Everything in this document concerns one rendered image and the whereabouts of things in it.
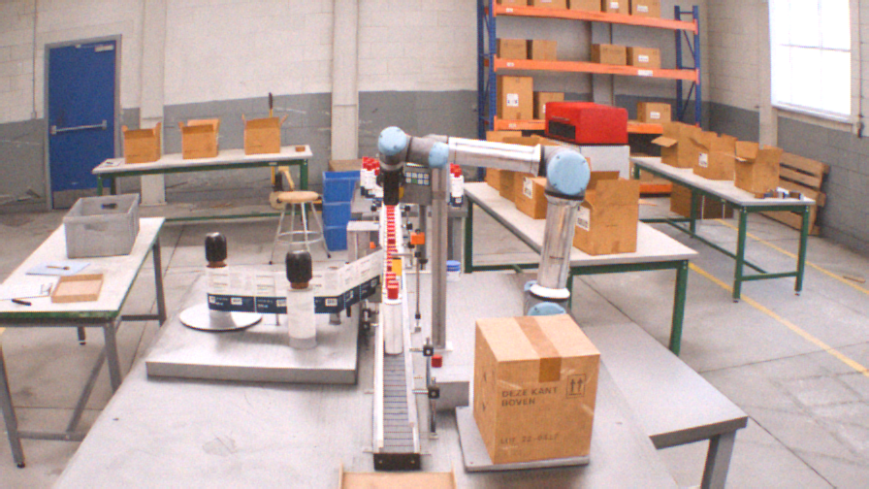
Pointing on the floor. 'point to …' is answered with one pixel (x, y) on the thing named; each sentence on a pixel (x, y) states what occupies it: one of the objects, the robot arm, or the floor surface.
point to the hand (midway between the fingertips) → (390, 190)
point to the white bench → (80, 317)
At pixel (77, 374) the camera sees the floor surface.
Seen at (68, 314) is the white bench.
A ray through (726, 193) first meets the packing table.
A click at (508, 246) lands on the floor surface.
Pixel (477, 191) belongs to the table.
